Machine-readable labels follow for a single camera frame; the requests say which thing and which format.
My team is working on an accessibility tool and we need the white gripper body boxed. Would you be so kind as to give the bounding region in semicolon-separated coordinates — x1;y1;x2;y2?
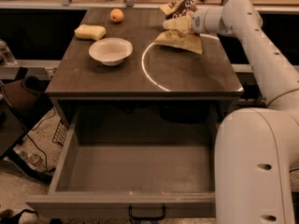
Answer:
192;7;223;34

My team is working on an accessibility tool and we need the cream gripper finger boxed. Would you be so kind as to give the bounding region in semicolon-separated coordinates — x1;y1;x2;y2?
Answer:
163;16;192;30

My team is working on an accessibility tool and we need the brown chip bag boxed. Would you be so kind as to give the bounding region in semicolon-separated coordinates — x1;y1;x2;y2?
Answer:
154;0;203;54

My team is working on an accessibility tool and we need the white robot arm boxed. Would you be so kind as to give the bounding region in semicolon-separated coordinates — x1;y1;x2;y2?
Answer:
164;0;299;224

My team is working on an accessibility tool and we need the grey cabinet with top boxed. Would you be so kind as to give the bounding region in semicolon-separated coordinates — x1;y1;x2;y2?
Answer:
47;8;243;124

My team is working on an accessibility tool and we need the open grey top drawer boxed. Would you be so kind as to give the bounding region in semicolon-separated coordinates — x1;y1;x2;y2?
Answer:
27;105;221;218

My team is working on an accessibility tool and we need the orange fruit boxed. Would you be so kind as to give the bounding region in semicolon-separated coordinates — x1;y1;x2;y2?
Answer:
110;8;123;23

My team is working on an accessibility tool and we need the white bowl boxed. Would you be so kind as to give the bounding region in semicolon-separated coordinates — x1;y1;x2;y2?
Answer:
89;38;133;66

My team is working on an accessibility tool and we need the yellow sponge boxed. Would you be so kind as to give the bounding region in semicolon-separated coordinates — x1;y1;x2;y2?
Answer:
75;24;106;41

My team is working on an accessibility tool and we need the black chair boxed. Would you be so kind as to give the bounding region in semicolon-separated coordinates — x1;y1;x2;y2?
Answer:
0;67;53;184

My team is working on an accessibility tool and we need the clear plastic bottle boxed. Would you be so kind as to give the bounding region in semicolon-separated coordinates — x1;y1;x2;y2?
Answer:
0;39;17;65

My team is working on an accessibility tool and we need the plastic bottle on floor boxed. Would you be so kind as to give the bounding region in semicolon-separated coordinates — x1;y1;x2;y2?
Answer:
16;150;43;170

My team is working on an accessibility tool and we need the black drawer handle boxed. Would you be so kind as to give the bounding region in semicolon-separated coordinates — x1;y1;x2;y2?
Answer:
128;205;166;221

